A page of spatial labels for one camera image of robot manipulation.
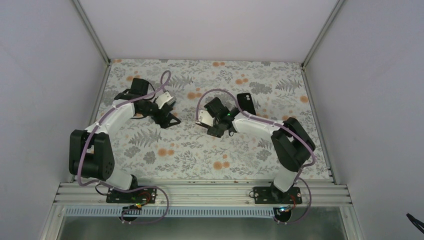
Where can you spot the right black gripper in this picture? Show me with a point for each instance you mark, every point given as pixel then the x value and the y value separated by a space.
pixel 218 133

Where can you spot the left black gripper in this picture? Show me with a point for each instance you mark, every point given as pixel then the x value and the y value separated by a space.
pixel 163 123

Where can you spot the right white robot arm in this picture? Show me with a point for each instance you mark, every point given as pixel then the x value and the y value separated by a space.
pixel 292 144

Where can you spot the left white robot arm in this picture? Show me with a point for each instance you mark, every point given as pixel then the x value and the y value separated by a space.
pixel 90 150

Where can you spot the floral patterned mat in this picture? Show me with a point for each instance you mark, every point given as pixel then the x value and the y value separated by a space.
pixel 204 145

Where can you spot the black object at edge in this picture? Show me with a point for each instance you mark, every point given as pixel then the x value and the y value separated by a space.
pixel 416 222

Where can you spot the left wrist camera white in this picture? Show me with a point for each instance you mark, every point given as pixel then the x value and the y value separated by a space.
pixel 165 98

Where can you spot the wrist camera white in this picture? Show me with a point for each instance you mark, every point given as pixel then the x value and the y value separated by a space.
pixel 205 119
pixel 165 98

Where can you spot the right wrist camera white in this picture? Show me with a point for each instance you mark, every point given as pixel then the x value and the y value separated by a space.
pixel 205 119

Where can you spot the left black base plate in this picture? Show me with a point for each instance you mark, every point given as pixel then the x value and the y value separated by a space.
pixel 143 196

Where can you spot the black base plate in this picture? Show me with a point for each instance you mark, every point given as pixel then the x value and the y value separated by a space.
pixel 143 196
pixel 263 195

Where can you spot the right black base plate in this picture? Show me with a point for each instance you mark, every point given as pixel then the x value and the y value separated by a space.
pixel 263 195

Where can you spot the white slotted cable duct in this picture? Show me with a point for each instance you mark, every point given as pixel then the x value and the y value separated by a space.
pixel 173 211

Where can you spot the aluminium mounting rail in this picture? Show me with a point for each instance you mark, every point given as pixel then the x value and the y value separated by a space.
pixel 208 194

